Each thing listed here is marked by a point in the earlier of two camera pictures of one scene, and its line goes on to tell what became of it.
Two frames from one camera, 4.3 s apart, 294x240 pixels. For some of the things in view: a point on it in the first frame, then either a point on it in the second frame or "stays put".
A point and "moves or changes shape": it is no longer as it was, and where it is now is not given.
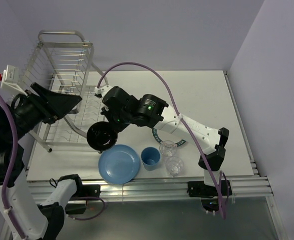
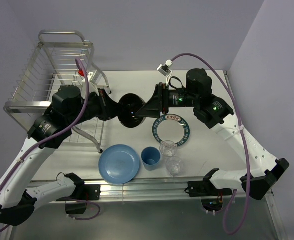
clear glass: (168, 148) stays put
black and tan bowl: (101, 136) moves or changes shape
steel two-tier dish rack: (62, 60) stays put
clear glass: (174, 166) stays put
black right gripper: (107, 112) → (159, 100)
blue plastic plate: (118, 165) stays put
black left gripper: (52, 105) → (108, 108)
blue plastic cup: (151, 157) stays put
